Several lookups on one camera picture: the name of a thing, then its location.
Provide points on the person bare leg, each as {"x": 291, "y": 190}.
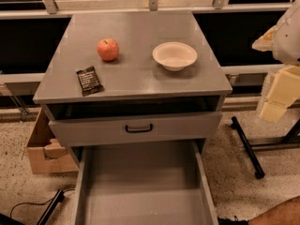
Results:
{"x": 286, "y": 213}

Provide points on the open grey middle drawer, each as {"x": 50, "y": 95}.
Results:
{"x": 147, "y": 183}

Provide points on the black drawer handle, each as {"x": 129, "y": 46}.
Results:
{"x": 145, "y": 129}

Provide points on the red apple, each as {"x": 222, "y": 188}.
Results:
{"x": 108, "y": 49}

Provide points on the grey drawer cabinet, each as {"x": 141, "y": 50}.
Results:
{"x": 134, "y": 74}

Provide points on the white paper bowl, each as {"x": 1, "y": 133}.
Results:
{"x": 174, "y": 56}

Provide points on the black floor stand bar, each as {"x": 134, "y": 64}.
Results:
{"x": 58, "y": 198}

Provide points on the metal window railing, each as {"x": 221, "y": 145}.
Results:
{"x": 150, "y": 3}

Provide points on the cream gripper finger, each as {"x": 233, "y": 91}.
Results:
{"x": 265, "y": 42}
{"x": 279, "y": 92}

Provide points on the black snack bar wrapper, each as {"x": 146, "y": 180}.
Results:
{"x": 89, "y": 81}

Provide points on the brown cardboard box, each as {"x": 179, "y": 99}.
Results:
{"x": 45, "y": 153}

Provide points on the black sneaker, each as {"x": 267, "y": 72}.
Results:
{"x": 227, "y": 221}

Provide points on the black table leg base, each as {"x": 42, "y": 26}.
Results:
{"x": 290, "y": 140}

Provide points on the grey top drawer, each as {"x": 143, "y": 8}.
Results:
{"x": 137, "y": 121}

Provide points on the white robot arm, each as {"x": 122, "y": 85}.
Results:
{"x": 286, "y": 40}

